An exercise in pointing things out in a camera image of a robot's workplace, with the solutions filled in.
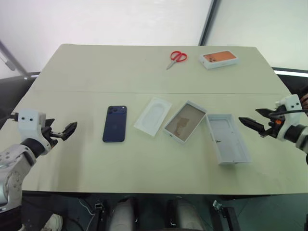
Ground red handled scissors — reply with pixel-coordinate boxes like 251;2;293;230
166;50;188;71

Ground dark blue smartphone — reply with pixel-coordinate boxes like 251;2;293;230
102;104;128;143

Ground white moulded tray insert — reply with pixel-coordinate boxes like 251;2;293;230
133;97;173;138

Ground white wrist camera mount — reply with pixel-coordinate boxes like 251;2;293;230
274;94;303;141
17;109;52;156

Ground white box lid brown inside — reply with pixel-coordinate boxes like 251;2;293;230
163;100;208;146

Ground white shoe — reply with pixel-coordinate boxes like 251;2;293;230
43;213;64;231

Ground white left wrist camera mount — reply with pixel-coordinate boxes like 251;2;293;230
17;109;52;156

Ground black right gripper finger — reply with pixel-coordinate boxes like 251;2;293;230
255;108;275;118
238;116;266;135

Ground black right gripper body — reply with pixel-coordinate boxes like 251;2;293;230
258;115;282;139

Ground white box bottom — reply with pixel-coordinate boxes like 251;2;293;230
206;113;253;166

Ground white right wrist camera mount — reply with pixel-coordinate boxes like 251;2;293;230
274;94;303;141

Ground grey metal bar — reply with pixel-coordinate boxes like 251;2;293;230
0;39;40;80

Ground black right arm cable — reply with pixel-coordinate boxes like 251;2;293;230
268;108;308;121

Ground grey rounded leg shell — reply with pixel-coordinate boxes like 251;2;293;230
112;196;136;231
177;199;206;231

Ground white box orange phone print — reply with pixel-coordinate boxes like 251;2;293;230
198;50;241;71

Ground black window frame post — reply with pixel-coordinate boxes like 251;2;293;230
198;0;222;46

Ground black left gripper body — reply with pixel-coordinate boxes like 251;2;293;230
40;124;60;148

